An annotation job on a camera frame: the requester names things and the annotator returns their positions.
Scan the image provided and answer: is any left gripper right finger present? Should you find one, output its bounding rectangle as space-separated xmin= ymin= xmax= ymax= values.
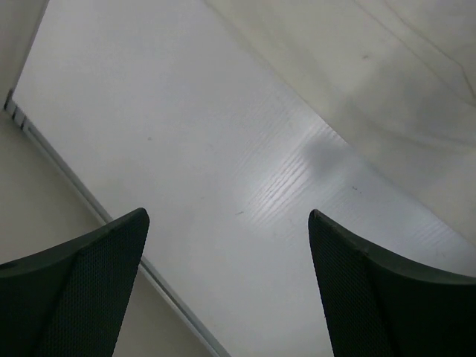
xmin=308 ymin=210 xmax=475 ymax=356

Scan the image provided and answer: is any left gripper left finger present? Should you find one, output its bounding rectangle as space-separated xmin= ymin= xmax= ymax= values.
xmin=1 ymin=209 xmax=149 ymax=356

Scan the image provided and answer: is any white t shirt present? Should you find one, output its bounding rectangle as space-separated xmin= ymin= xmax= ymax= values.
xmin=210 ymin=1 xmax=475 ymax=239

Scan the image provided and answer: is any aluminium table edge rail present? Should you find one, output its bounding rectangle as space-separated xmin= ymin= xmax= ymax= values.
xmin=3 ymin=90 xmax=229 ymax=356

